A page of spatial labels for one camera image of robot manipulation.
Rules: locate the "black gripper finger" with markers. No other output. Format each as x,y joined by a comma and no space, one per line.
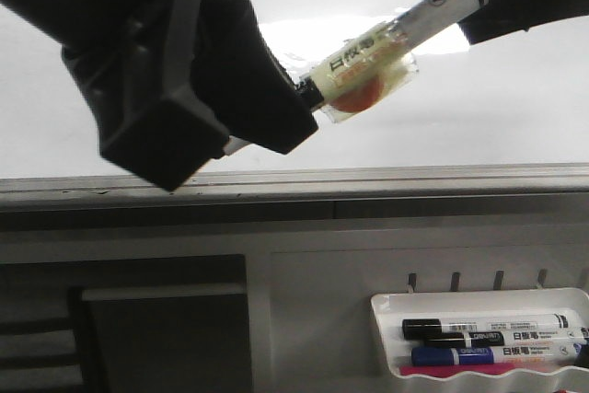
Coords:
131,60
235,74

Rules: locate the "taped black whiteboard marker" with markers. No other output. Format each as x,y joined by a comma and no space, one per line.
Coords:
378,62

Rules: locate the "white whiteboard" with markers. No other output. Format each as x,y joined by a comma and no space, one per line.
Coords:
518,99

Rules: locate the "grey aluminium whiteboard ledge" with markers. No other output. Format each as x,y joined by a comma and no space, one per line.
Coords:
109,192

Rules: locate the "dark cabinet panel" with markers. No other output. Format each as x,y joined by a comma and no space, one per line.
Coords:
165,343

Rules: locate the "white plastic marker tray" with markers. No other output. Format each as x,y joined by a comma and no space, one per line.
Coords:
389,310

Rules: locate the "upper black capped marker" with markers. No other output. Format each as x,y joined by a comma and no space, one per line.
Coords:
417,328

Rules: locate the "black capped marker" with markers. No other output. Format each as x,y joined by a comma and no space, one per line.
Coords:
417,328
509,337

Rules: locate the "blue capped marker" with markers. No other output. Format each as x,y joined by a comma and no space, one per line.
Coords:
537,353

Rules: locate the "middle black capped marker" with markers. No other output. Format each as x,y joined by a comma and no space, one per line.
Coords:
509,337

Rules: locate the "dark object at tray end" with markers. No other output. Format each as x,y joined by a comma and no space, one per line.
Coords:
582,359

